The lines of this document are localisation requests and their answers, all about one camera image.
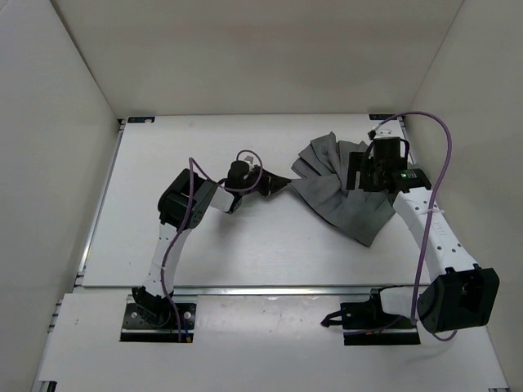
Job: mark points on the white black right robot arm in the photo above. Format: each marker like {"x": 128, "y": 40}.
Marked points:
{"x": 461, "y": 294}

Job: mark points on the aluminium table front rail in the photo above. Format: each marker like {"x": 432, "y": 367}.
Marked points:
{"x": 343, "y": 290}

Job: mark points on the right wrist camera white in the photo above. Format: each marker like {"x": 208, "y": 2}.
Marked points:
{"x": 377, "y": 133}

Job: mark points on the grey pleated skirt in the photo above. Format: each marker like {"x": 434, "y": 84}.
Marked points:
{"x": 322, "y": 169}

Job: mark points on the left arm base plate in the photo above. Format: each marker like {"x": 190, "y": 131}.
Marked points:
{"x": 137, "y": 326}

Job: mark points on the aluminium table left rail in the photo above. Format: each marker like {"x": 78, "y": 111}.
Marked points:
{"x": 78, "y": 278}

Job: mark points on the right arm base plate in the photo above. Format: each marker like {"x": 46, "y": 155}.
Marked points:
{"x": 366, "y": 324}

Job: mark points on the blue label left corner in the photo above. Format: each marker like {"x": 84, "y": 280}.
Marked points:
{"x": 142, "y": 119}

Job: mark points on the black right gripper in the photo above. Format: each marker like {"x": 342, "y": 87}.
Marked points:
{"x": 359, "y": 162}

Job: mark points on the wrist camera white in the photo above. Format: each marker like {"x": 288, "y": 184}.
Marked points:
{"x": 377, "y": 133}
{"x": 246, "y": 157}

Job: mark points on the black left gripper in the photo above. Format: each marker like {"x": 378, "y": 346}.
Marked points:
{"x": 271, "y": 184}

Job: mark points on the blue label right corner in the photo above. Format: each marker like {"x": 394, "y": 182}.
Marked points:
{"x": 379, "y": 117}

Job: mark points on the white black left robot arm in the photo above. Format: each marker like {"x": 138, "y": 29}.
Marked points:
{"x": 182, "y": 207}

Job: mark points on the blue label corner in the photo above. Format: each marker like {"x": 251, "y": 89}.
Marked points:
{"x": 142, "y": 119}
{"x": 379, "y": 117}

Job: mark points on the aluminium table rail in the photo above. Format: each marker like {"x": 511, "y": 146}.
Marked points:
{"x": 408, "y": 135}
{"x": 343, "y": 290}
{"x": 78, "y": 278}

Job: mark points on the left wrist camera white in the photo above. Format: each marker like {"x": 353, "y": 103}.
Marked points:
{"x": 246, "y": 157}

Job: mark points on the aluminium table right rail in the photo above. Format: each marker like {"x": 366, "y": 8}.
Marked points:
{"x": 408, "y": 135}

